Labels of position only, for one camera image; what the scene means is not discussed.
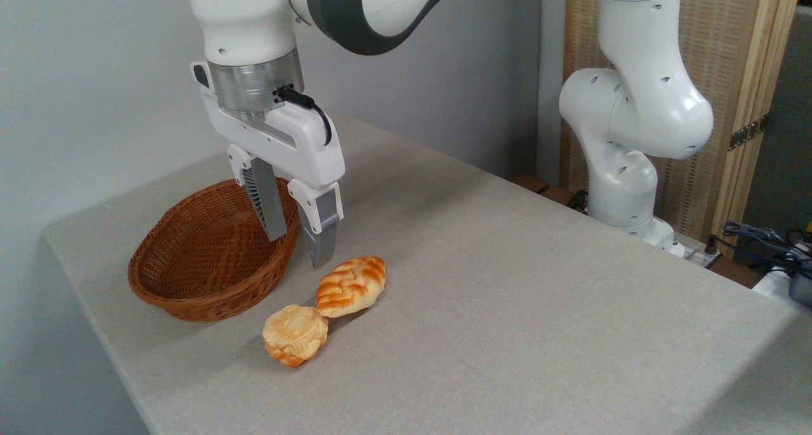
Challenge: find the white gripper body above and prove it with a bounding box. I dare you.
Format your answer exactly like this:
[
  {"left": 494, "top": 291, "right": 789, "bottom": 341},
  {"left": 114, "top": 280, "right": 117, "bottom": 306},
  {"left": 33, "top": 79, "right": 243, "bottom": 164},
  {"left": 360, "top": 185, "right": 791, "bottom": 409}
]
[{"left": 191, "top": 61, "right": 346, "bottom": 193}]

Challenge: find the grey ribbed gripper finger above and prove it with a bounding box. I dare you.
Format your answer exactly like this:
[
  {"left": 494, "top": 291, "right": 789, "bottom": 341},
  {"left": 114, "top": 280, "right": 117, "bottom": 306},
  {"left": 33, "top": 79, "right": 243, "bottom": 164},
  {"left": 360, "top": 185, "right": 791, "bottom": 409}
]
[
  {"left": 288, "top": 178, "right": 344, "bottom": 271},
  {"left": 227, "top": 144, "right": 289, "bottom": 242}
]

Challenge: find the oval braided bread loaf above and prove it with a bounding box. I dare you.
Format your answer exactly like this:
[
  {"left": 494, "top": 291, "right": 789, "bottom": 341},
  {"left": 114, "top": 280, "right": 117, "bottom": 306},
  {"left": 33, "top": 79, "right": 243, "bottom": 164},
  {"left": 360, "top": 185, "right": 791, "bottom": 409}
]
[{"left": 315, "top": 256, "right": 387, "bottom": 318}]

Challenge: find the brown wicker basket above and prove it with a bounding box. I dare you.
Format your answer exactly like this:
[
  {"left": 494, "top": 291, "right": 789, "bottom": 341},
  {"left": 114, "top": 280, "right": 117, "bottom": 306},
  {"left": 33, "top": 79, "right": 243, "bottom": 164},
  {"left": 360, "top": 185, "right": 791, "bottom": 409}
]
[{"left": 128, "top": 178, "right": 301, "bottom": 323}]

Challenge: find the round pale bread bun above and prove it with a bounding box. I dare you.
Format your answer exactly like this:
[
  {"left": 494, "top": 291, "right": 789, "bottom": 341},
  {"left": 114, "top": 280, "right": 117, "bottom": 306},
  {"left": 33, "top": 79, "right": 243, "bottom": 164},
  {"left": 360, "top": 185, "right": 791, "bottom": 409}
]
[{"left": 262, "top": 304, "right": 330, "bottom": 368}]

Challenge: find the white power strip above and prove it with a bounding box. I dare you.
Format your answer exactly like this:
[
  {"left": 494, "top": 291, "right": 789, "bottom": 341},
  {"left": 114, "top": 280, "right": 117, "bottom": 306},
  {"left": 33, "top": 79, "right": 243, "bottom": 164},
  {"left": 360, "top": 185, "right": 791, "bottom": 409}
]
[{"left": 672, "top": 232, "right": 724, "bottom": 269}]

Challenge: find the wooden rattan folding screen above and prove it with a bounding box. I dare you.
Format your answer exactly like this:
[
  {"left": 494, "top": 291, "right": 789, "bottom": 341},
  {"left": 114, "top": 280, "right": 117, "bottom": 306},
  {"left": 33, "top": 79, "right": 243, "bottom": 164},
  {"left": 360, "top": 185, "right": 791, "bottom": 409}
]
[{"left": 560, "top": 0, "right": 804, "bottom": 261}]

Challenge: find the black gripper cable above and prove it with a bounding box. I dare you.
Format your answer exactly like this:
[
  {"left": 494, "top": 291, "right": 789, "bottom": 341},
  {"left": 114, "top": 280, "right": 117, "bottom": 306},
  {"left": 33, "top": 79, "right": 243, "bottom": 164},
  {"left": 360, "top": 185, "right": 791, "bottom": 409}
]
[{"left": 277, "top": 86, "right": 333, "bottom": 146}]

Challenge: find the blue cable bundle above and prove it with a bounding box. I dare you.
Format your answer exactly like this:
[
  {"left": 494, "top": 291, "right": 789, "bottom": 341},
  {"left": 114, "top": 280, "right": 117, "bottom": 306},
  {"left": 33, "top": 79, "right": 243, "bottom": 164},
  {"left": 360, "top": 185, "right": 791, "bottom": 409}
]
[{"left": 721, "top": 221, "right": 812, "bottom": 280}]

